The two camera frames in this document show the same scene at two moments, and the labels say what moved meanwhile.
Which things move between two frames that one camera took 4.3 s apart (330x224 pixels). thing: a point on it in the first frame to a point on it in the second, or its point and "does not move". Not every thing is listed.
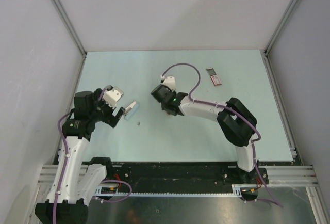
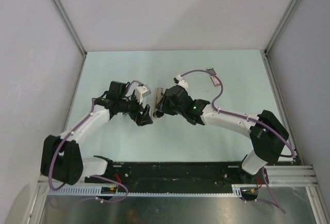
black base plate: (220, 175) does not move
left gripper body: (104, 110) to (132, 107)
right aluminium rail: (291, 175) does not move
